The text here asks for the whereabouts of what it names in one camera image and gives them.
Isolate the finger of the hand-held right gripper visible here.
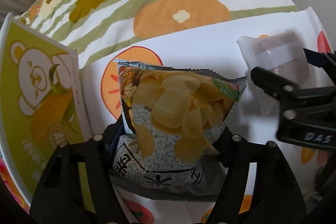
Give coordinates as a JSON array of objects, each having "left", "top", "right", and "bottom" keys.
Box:
[
  {"left": 302, "top": 48, "right": 336, "bottom": 84},
  {"left": 250, "top": 66, "right": 303, "bottom": 105}
]

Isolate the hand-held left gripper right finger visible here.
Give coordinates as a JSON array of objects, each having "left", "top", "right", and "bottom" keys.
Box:
[{"left": 209, "top": 127, "right": 307, "bottom": 224}]

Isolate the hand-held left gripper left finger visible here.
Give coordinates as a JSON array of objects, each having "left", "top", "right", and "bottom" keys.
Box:
[{"left": 29, "top": 122, "right": 130, "bottom": 224}]

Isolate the white translucent snack packet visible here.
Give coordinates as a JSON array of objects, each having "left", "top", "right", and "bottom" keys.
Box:
[{"left": 236, "top": 31, "right": 310, "bottom": 115}]

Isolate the potato chips bag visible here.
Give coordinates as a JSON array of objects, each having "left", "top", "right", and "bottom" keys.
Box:
[{"left": 109, "top": 59, "right": 248, "bottom": 203}]

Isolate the white fruit print cloth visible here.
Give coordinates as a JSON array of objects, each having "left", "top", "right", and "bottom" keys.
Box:
[{"left": 79, "top": 7, "right": 336, "bottom": 224}]

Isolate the green bear print box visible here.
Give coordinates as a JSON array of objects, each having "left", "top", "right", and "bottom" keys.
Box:
[{"left": 0, "top": 13, "right": 92, "bottom": 207}]

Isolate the pink patterned packet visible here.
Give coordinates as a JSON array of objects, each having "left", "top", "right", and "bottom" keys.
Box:
[{"left": 0, "top": 158, "right": 29, "bottom": 207}]

